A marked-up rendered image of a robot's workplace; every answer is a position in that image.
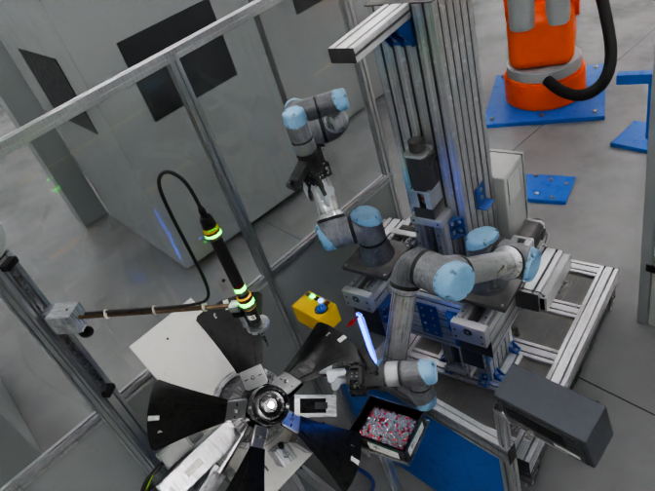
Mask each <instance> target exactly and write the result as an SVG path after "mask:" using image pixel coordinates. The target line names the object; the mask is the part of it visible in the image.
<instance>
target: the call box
mask: <svg viewBox="0 0 655 491"><path fill-rule="evenodd" d="M308 292H310V293H311V295H312V294H314V295H316V296H318V297H320V298H322V299H324V301H323V302H322V303H320V302H318V301H316V300H314V298H315V297H316V296H315V297H314V298H313V299H312V298H310V297H308V296H306V295H305V294H306V293H305V294H304V295H303V296H302V297H301V298H300V299H299V300H298V301H296V302H295V303H294V304H293V305H292V308H293V310H294V312H295V314H296V317H297V319H298V321H300V322H302V323H303V324H305V325H307V326H309V327H310V328H312V329H313V328H314V327H315V325H316V323H317V322H323V323H326V324H328V325H330V326H332V327H335V326H336V325H337V324H338V323H339V322H340V321H341V317H340V315H339V312H338V310H337V307H336V305H335V304H334V303H332V302H330V301H329V302H330V303H329V304H328V305H326V304H325V305H326V307H327V308H326V310H325V311H324V312H322V313H318V312H317V311H316V307H317V306H318V305H319V304H324V303H325V302H326V301H327V300H326V299H325V298H323V297H321V296H319V295H317V294H315V293H313V292H311V291H308Z"/></svg>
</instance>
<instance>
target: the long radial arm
mask: <svg viewBox="0 0 655 491"><path fill-rule="evenodd" d="M232 424H233V423H232V421H225V422H224V423H223V424H220V425H217V426H214V427H212V428H211V429H210V430H209V431H208V432H207V433H206V434H204V435H203V436H202V437H201V438H200V439H199V440H198V441H197V442H196V443H195V444H194V447H193V448H192V450H190V451H189V452H188V453H187V454H186V455H185V456H184V457H183V458H182V459H181V460H180V461H179V462H178V463H176V464H175V465H174V466H173V467H172V468H171V469H169V470H166V471H165V472H164V473H163V474H162V475H160V476H159V477H158V478H157V479H156V480H155V481H154V482H153V484H154V485H155V486H156V487H157V488H158V490H159V491H187V490H188V489H189V488H190V487H191V486H192V485H193V484H194V483H195V482H196V481H197V480H198V479H199V478H200V477H201V476H202V475H204V474H205V473H206V472H207V471H208V470H209V469H210V468H211V467H212V466H213V464H215V463H216V462H217V461H218V460H219V459H220V458H221V457H222V456H223V455H224V454H225V453H226V452H227V451H228V450H229V449H230V448H231V447H232V446H233V445H234V443H235V442H237V440H238V439H239V437H240V435H241V432H238V430H237V429H235V426H234V425H232Z"/></svg>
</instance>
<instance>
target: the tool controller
mask: <svg viewBox="0 0 655 491"><path fill-rule="evenodd" d="M493 395H494V397H495V399H496V400H497V402H498V404H499V406H500V407H501V409H502V411H503V412H504V414H505V416H506V418H507V419H508V421H509V422H511V423H512V424H513V426H512V430H513V431H514V432H515V433H517V434H518V433H519V432H520V429H523V430H525V431H526V433H525V435H524V436H525V437H526V438H527V439H529V440H532V439H533V437H534V436H536V437H538V438H540V439H542V440H544V441H546V442H547V443H549V444H551V445H553V446H554V447H556V448H557V449H559V450H561V451H563V452H565V453H567V454H568V455H570V456H572V457H574V458H576V459H577V460H579V461H581V462H583V463H584V464H587V465H588V466H591V467H593V468H595V467H596V466H597V464H598V462H599V460H600V458H601V457H602V455H603V453H604V451H605V449H606V447H607V445H608V444H609V442H610V440H611V438H612V437H613V431H612V427H611V424H610V420H609V416H608V413H607V409H606V406H605V405H603V404H601V403H600V402H598V401H596V400H592V399H590V398H588V397H585V396H582V395H580V394H578V393H576V392H574V391H572V390H570V389H567V388H566V387H564V386H562V385H560V384H558V383H556V382H554V381H551V380H549V379H547V378H545V377H543V376H541V375H539V374H537V373H534V372H532V371H530V370H528V369H526V368H524V367H522V366H520V365H517V364H515V363H512V365H511V366H510V368H509V370H508V371H507V373H506V375H505V376H504V378H503V379H502V381H501V383H500V384H499V386H498V387H497V389H496V391H495V392H494V394H493Z"/></svg>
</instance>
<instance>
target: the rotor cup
mask: <svg viewBox="0 0 655 491"><path fill-rule="evenodd" d="M262 386H263V387H262ZM262 386H260V387H261V388H259V387H257V388H255V389H252V390H250V391H247V390H245V391H244V392H243V393H242V395H241V397H247V398H248V403H247V409H246V415H245V418H243V419H242V420H243V421H244V423H245V424H246V425H247V426H249V427H250V428H252V429H253V425H258V426H262V427H265V428H267V429H270V428H272V427H273V426H275V425H278V424H280V423H281V422H283V421H284V420H285V419H286V417H287V416H288V414H289V397H288V395H287V393H286V392H285V391H284V390H283V389H282V388H280V387H278V386H275V385H270V384H264V385H262ZM241 397H240V398H241ZM270 401H273V402H274V404H275V406H274V407H273V408H269V407H268V402H270ZM249 406H251V409H249ZM263 425H264V426H263Z"/></svg>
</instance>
